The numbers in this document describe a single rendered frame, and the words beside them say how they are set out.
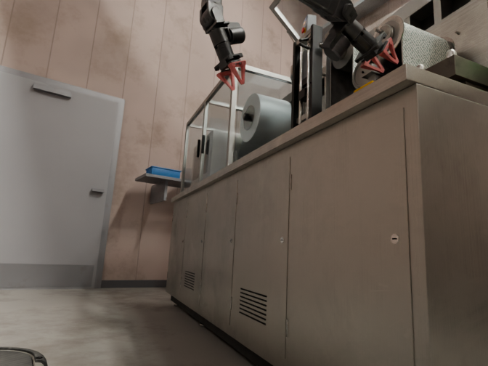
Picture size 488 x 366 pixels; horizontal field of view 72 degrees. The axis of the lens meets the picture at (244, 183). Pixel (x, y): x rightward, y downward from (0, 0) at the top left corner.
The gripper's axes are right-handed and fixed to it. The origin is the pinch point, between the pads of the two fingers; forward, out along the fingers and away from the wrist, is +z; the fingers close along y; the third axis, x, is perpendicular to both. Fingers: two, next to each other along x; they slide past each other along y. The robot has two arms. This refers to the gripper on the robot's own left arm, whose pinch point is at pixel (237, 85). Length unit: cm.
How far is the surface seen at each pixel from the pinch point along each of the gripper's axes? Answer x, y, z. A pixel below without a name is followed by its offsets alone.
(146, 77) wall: -116, 307, -107
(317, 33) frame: -50, -2, -12
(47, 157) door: 24, 302, -44
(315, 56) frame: -43.4, -1.8, -3.3
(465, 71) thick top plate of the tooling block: -31, -56, 24
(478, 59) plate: -71, -47, 23
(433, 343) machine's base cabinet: 25, -58, 69
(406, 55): -43, -37, 13
